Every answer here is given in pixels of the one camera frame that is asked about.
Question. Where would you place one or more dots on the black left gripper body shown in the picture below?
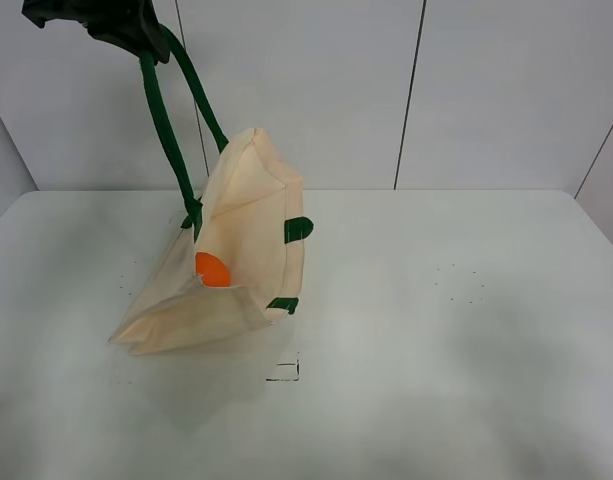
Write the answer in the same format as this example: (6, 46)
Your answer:
(131, 25)

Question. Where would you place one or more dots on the cream linen bag green handles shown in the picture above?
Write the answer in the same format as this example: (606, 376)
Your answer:
(250, 215)

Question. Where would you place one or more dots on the orange citrus fruit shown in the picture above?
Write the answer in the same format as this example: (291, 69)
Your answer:
(212, 271)

